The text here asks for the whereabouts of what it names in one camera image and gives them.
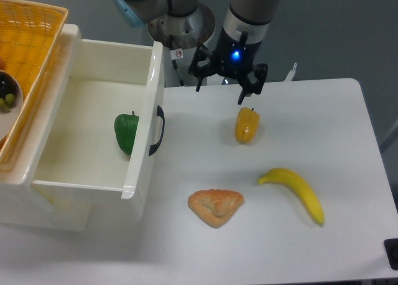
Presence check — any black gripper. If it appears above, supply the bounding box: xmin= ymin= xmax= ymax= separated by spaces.
xmin=187 ymin=4 xmax=272 ymax=106

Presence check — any white top drawer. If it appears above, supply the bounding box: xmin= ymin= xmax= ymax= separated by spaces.
xmin=32 ymin=40 xmax=164 ymax=203

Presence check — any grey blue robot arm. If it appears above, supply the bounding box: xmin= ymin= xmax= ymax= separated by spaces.
xmin=113 ymin=0 xmax=281 ymax=104

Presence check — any white drawer cabinet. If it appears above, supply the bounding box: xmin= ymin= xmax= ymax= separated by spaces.
xmin=1 ymin=24 xmax=164 ymax=231

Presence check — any yellow bell pepper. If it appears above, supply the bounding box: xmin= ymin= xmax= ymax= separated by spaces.
xmin=234 ymin=107 xmax=260 ymax=144

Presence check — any yellow banana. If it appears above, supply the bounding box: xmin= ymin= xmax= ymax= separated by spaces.
xmin=257 ymin=167 xmax=325 ymax=225

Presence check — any green bell pepper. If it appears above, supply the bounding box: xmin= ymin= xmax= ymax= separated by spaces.
xmin=114 ymin=111 xmax=139 ymax=155

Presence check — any brown pastry bread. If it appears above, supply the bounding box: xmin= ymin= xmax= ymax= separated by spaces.
xmin=187 ymin=189 xmax=244 ymax=228

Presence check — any yellow woven basket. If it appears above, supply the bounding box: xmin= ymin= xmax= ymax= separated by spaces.
xmin=1 ymin=0 xmax=68 ymax=167

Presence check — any white bowl with grapes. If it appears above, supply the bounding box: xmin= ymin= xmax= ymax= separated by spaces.
xmin=1 ymin=70 xmax=24 ymax=145

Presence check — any black device at table edge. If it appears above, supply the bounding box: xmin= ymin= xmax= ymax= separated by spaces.
xmin=384 ymin=238 xmax=398 ymax=271

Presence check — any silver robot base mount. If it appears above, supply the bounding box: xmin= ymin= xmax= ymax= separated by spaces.
xmin=147 ymin=2 xmax=216 ymax=87

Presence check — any white bracket behind table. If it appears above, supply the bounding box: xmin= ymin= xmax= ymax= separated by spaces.
xmin=284 ymin=62 xmax=298 ymax=82

